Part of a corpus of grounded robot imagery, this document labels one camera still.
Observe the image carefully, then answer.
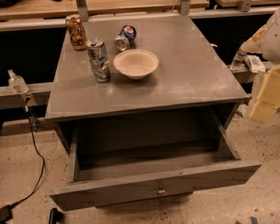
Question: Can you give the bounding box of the clear water bottle right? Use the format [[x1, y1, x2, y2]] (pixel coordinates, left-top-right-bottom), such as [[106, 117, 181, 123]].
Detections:
[[230, 44, 247, 70]]

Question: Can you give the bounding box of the orange soda can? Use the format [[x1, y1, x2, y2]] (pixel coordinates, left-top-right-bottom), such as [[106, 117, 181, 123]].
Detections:
[[65, 14, 87, 50]]

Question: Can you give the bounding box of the grey drawer cabinet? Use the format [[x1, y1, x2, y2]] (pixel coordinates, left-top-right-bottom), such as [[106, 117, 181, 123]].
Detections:
[[45, 15, 252, 212]]

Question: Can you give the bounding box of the white box on floor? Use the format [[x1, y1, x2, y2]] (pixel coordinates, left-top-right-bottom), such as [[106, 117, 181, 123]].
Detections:
[[236, 104, 248, 117]]

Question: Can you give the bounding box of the grey top drawer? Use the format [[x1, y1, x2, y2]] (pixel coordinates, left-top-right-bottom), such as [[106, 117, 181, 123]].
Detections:
[[50, 107, 260, 211]]

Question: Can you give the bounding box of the white bowl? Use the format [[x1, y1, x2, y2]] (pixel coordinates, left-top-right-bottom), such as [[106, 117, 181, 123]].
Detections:
[[113, 49, 159, 79]]

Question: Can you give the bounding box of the black power adapter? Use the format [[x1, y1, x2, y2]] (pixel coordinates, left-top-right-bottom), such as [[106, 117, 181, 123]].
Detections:
[[0, 205, 13, 224]]

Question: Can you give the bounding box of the black cable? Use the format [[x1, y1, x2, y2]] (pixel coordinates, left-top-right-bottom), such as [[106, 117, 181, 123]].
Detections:
[[8, 94, 47, 209]]

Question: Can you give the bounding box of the white crumpled packet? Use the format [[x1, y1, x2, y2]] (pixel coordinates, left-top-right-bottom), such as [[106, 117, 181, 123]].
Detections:
[[245, 55, 266, 74]]

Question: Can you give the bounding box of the blue pepsi can lying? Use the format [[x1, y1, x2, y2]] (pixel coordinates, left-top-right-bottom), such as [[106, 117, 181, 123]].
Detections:
[[114, 24, 136, 51]]

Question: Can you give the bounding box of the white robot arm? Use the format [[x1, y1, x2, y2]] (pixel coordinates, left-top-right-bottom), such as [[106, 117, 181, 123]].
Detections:
[[244, 7, 280, 123]]

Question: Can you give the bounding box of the clear bottle on left rail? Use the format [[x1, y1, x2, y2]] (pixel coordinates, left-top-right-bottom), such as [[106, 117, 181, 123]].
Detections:
[[7, 69, 29, 94]]

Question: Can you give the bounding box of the silver blue tall can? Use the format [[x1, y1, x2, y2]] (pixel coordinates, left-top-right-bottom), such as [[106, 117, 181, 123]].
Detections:
[[86, 37, 110, 82]]

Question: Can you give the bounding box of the black object on floor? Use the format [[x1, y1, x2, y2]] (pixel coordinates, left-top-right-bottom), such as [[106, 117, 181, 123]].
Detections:
[[49, 208, 63, 224]]

